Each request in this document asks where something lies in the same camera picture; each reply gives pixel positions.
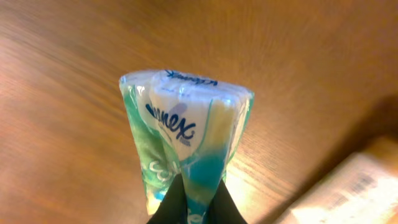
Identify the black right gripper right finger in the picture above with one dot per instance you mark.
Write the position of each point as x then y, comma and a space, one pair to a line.
222, 209

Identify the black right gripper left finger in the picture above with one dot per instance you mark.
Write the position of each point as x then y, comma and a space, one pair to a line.
173, 208

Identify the teal tissue packet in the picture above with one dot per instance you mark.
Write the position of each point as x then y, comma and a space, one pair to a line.
187, 125

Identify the yellow white snack bag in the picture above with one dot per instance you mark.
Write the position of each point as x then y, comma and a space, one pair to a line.
360, 190

